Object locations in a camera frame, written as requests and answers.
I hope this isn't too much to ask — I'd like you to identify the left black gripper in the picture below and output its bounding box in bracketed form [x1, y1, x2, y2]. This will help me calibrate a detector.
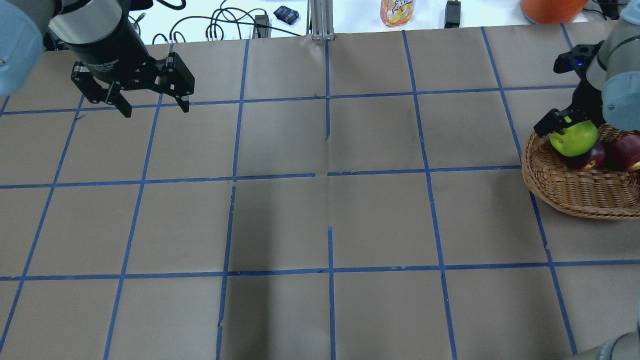
[70, 30, 195, 119]

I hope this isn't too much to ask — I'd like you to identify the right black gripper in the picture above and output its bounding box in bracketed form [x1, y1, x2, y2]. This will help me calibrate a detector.
[533, 42, 605, 138]

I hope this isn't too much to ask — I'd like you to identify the green apple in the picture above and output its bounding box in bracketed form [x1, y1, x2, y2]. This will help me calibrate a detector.
[549, 120, 598, 157]

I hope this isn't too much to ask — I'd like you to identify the dark red apple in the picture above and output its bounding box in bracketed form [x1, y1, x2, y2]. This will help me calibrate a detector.
[562, 140, 606, 172]

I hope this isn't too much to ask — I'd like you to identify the red striped apple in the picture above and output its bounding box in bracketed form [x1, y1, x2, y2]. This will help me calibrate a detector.
[605, 134, 640, 173]

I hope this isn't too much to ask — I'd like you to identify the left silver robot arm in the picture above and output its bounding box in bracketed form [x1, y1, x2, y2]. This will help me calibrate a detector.
[0, 0, 195, 117]

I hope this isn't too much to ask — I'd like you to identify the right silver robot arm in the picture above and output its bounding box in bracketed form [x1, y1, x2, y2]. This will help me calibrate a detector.
[534, 0, 640, 138]

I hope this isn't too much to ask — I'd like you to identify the wicker basket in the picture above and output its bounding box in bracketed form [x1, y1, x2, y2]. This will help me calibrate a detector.
[521, 131, 640, 220]

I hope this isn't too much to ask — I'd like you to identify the orange object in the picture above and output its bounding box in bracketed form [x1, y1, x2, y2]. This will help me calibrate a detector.
[519, 0, 588, 24]

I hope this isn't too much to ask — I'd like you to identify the black power adapter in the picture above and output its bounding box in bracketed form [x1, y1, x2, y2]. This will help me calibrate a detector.
[443, 0, 462, 29]

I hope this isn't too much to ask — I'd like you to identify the dark blue small pouch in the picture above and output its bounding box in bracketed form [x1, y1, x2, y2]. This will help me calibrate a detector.
[273, 6, 301, 26]

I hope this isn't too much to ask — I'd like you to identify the orange juice bottle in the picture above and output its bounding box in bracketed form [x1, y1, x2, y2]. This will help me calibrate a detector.
[379, 0, 416, 28]

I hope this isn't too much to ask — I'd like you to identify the aluminium frame post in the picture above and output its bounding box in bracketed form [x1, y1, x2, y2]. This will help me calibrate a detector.
[307, 0, 335, 41]

